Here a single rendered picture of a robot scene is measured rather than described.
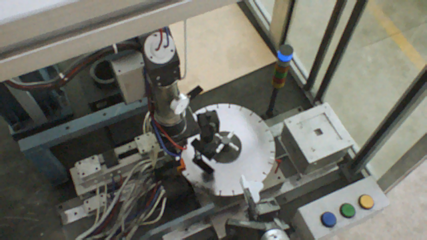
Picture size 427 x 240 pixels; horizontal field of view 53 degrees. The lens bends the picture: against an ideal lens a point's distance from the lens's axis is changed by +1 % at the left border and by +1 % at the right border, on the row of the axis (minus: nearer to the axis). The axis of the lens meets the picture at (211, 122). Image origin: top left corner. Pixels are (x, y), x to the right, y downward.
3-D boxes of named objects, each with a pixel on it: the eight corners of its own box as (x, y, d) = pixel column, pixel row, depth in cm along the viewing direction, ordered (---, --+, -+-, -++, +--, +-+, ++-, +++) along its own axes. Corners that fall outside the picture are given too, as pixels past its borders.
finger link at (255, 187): (257, 171, 124) (267, 201, 121) (237, 176, 124) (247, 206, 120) (257, 167, 122) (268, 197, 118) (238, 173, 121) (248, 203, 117)
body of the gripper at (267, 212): (274, 215, 123) (291, 244, 113) (246, 223, 122) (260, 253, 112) (272, 195, 120) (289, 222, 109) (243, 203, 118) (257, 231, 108)
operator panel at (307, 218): (357, 189, 154) (371, 175, 140) (375, 217, 149) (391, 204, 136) (289, 221, 148) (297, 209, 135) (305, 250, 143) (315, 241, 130)
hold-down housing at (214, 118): (215, 137, 127) (216, 103, 109) (219, 151, 125) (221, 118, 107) (197, 142, 126) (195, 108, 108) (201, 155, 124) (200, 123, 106)
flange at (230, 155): (229, 169, 135) (229, 166, 133) (201, 151, 138) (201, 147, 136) (248, 143, 140) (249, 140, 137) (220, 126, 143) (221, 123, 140)
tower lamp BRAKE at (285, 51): (287, 48, 136) (289, 42, 133) (294, 58, 134) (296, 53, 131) (275, 53, 135) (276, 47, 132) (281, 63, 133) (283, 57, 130)
